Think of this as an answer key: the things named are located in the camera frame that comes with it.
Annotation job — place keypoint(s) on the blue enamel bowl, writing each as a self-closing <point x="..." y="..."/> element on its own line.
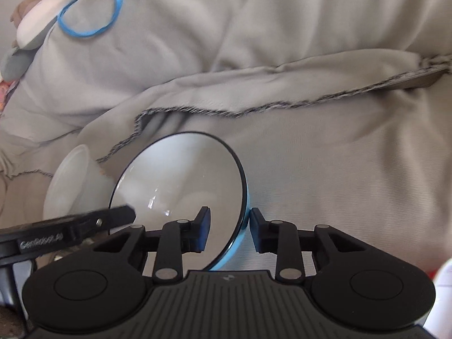
<point x="176" y="190"/>

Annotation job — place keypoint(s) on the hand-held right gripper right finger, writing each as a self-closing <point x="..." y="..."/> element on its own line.
<point x="255" y="231"/>

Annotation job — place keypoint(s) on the pink floral cloth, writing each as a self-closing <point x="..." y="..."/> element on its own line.
<point x="5" y="95"/>

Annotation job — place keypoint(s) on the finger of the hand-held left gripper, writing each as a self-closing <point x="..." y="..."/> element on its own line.
<point x="116" y="216"/>

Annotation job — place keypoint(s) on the white plastic bowl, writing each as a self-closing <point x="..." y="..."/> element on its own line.
<point x="76" y="183"/>

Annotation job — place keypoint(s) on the white grey plush toy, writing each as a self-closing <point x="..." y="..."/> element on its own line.
<point x="39" y="21"/>

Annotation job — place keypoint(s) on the blue elastic band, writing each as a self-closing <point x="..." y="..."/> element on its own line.
<point x="114" y="0"/>

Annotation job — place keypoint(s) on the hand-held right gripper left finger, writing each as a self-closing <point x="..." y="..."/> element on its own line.
<point x="202" y="230"/>

